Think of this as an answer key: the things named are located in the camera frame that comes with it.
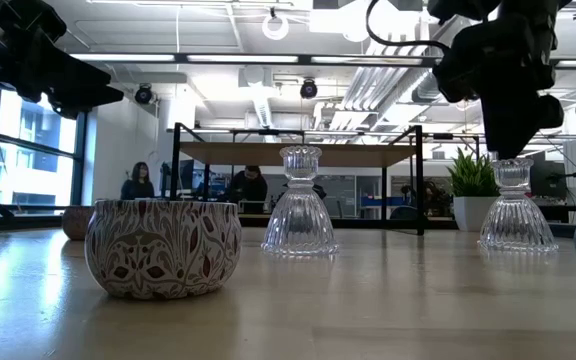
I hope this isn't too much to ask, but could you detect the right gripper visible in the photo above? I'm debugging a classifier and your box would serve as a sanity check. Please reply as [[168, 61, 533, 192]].
[[432, 14, 565, 161]]

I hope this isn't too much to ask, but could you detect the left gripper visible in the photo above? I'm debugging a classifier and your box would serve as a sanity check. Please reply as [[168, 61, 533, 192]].
[[0, 29, 125, 120]]

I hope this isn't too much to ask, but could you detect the clear ribbed glass candlestick holder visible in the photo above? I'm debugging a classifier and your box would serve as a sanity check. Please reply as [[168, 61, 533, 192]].
[[260, 145, 340, 257], [477, 157, 559, 254]]

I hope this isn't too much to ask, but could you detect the red floral white candle bowl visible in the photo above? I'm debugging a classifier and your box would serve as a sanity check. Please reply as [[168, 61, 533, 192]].
[[84, 198, 243, 301]]

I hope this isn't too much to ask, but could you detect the black round ceiling spotlight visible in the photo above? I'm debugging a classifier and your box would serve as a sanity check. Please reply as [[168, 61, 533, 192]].
[[134, 83, 155, 106], [299, 78, 319, 100]]

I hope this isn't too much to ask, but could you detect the black computer monitor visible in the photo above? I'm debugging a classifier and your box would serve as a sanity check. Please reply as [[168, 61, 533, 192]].
[[528, 159, 568, 201]]

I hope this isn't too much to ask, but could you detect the green plant in white pot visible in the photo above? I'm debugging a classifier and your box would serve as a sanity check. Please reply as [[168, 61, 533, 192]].
[[446, 147, 502, 233]]

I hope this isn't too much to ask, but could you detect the person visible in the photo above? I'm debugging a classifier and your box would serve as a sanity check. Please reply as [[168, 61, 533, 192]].
[[120, 161, 156, 201], [227, 165, 269, 215]]

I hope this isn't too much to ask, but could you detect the long linear light fixture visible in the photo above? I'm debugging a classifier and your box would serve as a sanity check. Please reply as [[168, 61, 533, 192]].
[[67, 52, 576, 70]]

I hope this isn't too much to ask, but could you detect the wooden shelf with black legs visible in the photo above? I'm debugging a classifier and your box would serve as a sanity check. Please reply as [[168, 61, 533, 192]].
[[169, 122, 425, 236]]

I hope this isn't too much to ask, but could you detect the silver round air duct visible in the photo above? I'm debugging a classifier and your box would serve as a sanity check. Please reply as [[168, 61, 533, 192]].
[[410, 69, 449, 104]]

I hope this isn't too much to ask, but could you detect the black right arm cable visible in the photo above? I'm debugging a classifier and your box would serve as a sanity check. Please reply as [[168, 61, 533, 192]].
[[365, 0, 452, 54]]

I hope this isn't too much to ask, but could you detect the white ring lamp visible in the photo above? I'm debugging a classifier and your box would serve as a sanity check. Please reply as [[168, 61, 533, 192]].
[[261, 13, 290, 42]]

